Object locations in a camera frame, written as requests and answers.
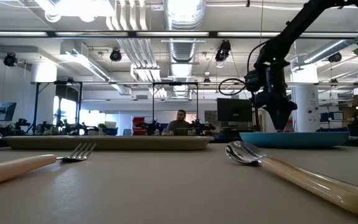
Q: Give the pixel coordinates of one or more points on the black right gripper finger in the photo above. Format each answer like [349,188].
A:
[280,116]

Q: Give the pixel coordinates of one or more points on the blue plate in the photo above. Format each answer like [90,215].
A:
[291,140]

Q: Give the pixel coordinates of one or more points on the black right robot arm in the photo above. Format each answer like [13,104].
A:
[306,21]

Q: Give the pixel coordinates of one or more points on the beige plastic tray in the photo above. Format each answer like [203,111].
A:
[104,142]

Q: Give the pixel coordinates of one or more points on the white building column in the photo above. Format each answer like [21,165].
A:
[304,99]

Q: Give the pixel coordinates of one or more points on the black background monitor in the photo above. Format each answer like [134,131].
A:
[234,109]

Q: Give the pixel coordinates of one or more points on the black ceiling spotlight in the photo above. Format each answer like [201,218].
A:
[335,57]
[10,59]
[223,50]
[115,55]

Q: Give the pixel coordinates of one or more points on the person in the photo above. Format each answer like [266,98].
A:
[179,126]

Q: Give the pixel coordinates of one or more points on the overhead light bar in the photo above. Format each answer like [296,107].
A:
[172,34]

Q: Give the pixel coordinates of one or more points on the red storage bins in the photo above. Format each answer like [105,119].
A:
[138,121]

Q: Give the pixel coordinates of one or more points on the tilted background monitor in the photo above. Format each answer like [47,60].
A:
[4,111]

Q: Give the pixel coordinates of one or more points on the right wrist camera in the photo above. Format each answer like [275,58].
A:
[253,81]

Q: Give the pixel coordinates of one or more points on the silver air duct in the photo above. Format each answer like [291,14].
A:
[328,49]
[183,12]

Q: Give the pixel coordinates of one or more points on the black background rig frame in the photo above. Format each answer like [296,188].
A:
[153,105]
[36,105]

